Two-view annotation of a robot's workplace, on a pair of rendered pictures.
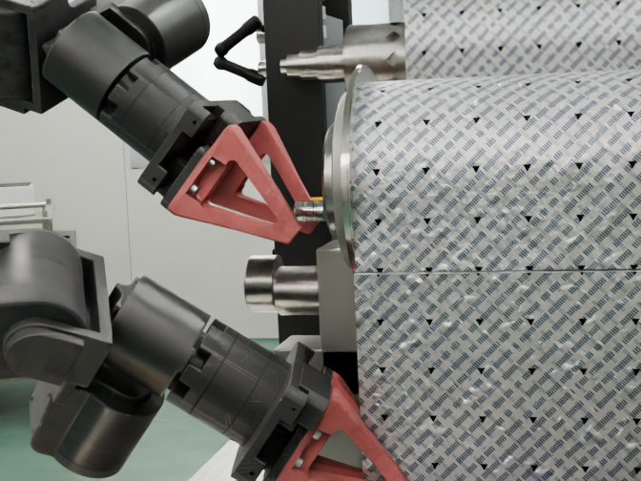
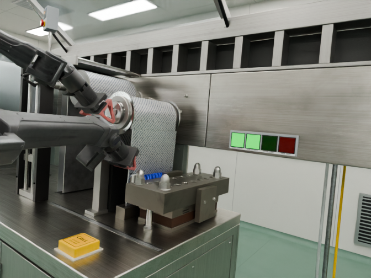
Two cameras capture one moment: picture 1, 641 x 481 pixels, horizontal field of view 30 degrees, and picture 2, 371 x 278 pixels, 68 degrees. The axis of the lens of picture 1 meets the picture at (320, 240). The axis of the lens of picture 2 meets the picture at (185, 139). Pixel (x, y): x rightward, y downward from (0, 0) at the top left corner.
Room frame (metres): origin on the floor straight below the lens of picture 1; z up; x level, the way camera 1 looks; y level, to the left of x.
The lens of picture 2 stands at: (0.19, 0.75, 1.23)
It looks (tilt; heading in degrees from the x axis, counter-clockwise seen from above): 3 degrees down; 293
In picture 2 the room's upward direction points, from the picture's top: 4 degrees clockwise
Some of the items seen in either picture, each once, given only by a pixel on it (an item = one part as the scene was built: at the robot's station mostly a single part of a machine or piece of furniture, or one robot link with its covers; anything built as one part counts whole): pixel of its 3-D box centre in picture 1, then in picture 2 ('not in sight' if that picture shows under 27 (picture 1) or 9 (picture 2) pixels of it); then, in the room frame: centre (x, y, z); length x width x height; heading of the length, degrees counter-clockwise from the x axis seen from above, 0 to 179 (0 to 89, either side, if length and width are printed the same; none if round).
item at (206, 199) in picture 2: not in sight; (206, 203); (0.47, -0.14, 0.96); 0.10 x 0.03 x 0.11; 77
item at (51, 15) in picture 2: not in sight; (48, 19); (1.31, -0.18, 1.66); 0.07 x 0.07 x 0.10; 62
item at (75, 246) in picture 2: not in sight; (79, 244); (0.67, 0.23, 0.91); 0.07 x 0.07 x 0.02; 77
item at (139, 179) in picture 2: not in sight; (139, 176); (0.65, 0.01, 1.05); 0.04 x 0.04 x 0.04
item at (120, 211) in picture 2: not in sight; (149, 204); (0.69, -0.14, 0.92); 0.28 x 0.04 x 0.04; 77
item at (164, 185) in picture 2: not in sight; (164, 181); (0.55, 0.02, 1.05); 0.04 x 0.04 x 0.04
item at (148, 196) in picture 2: not in sight; (183, 188); (0.56, -0.15, 1.00); 0.40 x 0.16 x 0.06; 77
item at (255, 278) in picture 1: (264, 283); not in sight; (0.83, 0.04, 1.18); 0.04 x 0.02 x 0.04; 167
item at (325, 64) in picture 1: (315, 64); (57, 85); (1.04, 0.00, 1.33); 0.06 x 0.03 x 0.03; 77
